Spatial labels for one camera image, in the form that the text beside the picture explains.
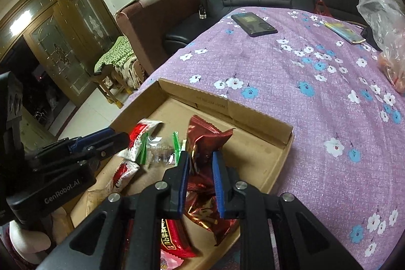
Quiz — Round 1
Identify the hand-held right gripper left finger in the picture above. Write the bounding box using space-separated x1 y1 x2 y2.
36 152 190 270

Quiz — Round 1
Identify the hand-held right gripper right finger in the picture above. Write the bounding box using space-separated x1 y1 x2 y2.
211 150 364 270

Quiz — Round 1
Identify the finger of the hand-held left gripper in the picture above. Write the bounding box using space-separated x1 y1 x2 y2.
68 128 116 153
89 132 131 163

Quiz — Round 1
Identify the red white snack packet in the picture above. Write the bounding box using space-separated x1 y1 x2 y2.
118 119 163 161
106 160 140 195

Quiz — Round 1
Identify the dark red snack packet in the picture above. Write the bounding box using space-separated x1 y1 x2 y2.
184 115 241 247

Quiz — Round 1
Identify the cardboard box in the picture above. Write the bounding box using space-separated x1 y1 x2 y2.
68 77 295 270

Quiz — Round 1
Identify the red yellow snack packet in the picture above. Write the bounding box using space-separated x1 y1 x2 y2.
160 218 198 259

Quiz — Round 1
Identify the person's left hand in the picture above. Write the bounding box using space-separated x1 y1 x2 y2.
9 210 73 262

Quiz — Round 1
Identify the clear green-edged snack packet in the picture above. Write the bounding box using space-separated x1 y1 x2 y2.
139 131 187 167

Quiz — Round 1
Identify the wooden stool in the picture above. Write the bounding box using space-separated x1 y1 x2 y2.
92 64 129 109

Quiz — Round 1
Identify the person's red clothing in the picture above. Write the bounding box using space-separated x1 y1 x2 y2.
0 221 23 267

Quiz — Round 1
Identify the brown cream patterned cloth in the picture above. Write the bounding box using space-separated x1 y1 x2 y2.
117 55 146 90

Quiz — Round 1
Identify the wooden glass-door cabinet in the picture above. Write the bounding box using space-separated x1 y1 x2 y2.
0 0 116 138

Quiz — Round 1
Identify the purple floral blanket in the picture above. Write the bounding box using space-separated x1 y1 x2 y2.
136 6 405 270

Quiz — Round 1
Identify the brown armchair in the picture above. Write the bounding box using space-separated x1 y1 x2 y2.
115 0 205 76

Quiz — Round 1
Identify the black smartphone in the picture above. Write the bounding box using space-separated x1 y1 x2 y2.
231 13 278 38

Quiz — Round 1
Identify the colourful phone case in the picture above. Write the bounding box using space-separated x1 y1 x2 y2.
324 22 368 45

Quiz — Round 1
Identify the red plastic bag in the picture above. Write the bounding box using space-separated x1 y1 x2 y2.
313 1 333 17

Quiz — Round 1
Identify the clear plastic bag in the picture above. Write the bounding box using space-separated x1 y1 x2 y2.
357 0 405 90

